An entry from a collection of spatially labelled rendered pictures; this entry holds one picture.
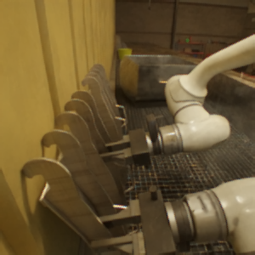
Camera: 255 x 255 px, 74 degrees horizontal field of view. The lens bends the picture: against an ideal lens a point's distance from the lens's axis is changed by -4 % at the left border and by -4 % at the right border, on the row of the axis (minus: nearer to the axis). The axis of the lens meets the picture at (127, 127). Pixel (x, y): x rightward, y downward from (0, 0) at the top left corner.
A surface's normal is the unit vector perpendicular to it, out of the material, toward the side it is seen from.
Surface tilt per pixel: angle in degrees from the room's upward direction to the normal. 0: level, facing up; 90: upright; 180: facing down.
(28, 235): 90
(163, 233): 13
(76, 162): 90
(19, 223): 90
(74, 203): 90
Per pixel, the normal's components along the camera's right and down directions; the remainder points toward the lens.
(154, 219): -0.21, -0.85
